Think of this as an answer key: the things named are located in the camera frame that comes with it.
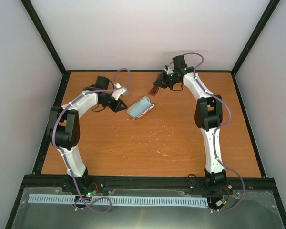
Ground brown sunglasses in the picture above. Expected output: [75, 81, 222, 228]
[147, 85, 159, 96]

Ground american flag glasses case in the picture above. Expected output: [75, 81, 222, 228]
[127, 96, 155, 120]

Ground light blue square mat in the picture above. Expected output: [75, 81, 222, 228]
[128, 97, 151, 118]

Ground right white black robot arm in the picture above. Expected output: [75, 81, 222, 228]
[149, 55, 226, 193]

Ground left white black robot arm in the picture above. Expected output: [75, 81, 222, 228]
[46, 76, 127, 192]

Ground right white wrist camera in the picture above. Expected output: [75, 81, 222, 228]
[164, 65, 173, 75]

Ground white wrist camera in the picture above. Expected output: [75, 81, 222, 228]
[164, 65, 173, 75]
[111, 83, 128, 100]

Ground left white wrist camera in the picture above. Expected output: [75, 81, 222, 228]
[111, 83, 128, 100]

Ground black aluminium frame rail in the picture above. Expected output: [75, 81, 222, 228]
[21, 175, 277, 191]

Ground light blue slotted cable duct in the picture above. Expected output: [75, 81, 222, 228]
[28, 194, 208, 208]

